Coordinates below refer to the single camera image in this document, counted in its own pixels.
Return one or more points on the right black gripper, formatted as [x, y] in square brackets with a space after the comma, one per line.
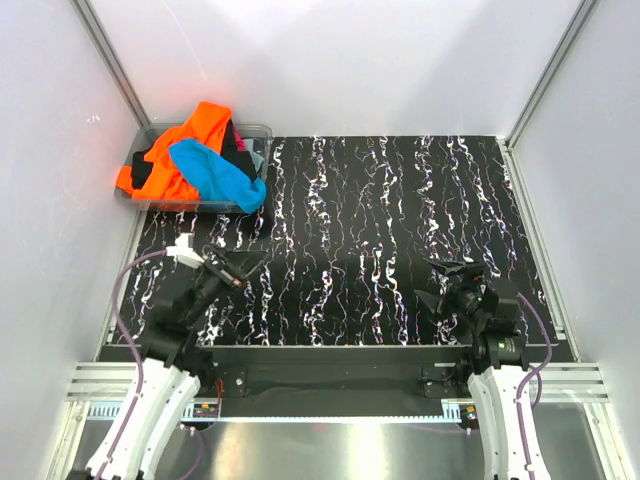
[470, 270]

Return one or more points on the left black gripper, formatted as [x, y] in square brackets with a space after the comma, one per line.
[244, 261]

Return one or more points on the blue t shirt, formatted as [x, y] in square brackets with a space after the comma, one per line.
[215, 179]

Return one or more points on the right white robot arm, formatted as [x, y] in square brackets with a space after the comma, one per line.
[494, 372]

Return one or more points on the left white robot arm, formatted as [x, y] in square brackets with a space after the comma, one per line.
[170, 367]

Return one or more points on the grey t shirt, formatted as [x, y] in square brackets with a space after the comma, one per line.
[258, 160]

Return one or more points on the orange t shirt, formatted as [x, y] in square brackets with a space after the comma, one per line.
[206, 125]

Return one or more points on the magenta t shirt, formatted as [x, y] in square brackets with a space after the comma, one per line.
[240, 143]

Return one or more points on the clear plastic bin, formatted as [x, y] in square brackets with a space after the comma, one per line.
[260, 137]

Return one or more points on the black t shirt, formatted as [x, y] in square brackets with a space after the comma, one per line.
[240, 155]

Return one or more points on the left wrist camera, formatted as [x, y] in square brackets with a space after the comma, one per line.
[183, 252]

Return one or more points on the aluminium frame rail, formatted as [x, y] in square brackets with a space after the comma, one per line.
[98, 381]

